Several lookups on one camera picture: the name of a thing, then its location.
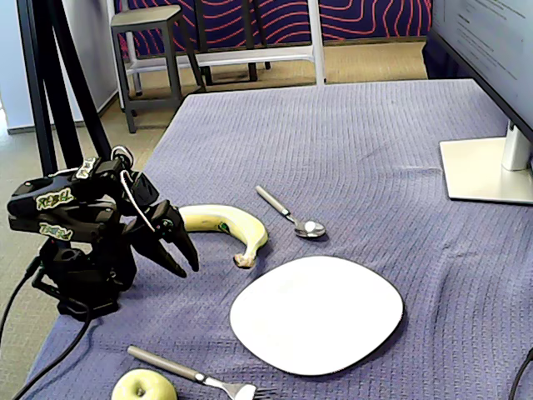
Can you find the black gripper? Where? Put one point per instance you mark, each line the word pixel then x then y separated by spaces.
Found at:
pixel 163 221

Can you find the yellow banana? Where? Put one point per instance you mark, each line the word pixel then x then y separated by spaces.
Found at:
pixel 245 227

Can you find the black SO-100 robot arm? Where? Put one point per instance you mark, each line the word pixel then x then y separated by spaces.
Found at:
pixel 62 216

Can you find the white rounded square plate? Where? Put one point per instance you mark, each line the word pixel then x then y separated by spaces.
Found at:
pixel 316 314

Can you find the green apple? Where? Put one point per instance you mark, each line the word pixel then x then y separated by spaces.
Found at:
pixel 143 387

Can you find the black tripod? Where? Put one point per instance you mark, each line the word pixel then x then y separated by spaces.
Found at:
pixel 62 104

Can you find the blue textured table cloth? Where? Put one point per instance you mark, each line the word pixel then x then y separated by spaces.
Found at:
pixel 333 146

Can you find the black chair legs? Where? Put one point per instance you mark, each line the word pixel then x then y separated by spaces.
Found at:
pixel 250 41

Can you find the grey stool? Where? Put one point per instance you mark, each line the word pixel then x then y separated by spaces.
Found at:
pixel 143 21

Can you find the purple panel with red lines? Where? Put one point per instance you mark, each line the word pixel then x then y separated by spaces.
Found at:
pixel 354 18

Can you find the silver monitor stand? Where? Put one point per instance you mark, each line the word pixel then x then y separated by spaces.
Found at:
pixel 474 171

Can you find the computer monitor screen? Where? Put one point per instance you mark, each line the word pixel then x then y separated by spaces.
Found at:
pixel 479 46

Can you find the white table frame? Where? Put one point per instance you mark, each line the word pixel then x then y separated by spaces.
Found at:
pixel 258 54

